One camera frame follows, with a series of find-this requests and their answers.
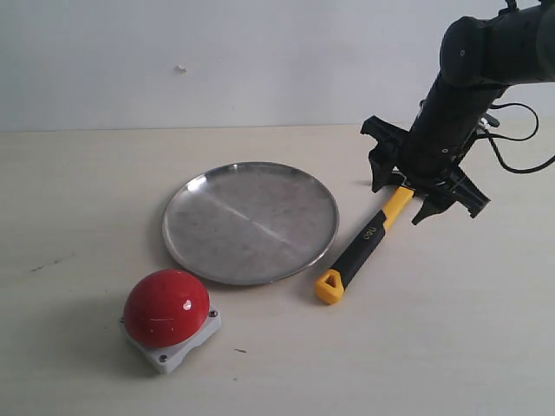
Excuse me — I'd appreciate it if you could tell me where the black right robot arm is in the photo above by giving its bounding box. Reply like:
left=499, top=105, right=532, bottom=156
left=361, top=1, right=554, bottom=224

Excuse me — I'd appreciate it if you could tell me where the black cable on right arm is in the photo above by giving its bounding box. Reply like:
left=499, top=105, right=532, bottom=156
left=474, top=101, right=555, bottom=174

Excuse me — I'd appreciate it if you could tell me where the yellow black claw hammer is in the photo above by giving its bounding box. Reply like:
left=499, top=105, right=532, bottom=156
left=315, top=172, right=415, bottom=305

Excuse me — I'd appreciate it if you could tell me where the red dome push button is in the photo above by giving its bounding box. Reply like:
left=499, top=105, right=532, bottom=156
left=119, top=269, right=222, bottom=374

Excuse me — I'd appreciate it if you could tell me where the round steel plate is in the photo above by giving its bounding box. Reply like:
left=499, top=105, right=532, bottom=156
left=161, top=161, right=339, bottom=286

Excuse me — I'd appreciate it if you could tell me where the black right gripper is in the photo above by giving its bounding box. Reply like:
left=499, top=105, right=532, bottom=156
left=360, top=115, right=490, bottom=225

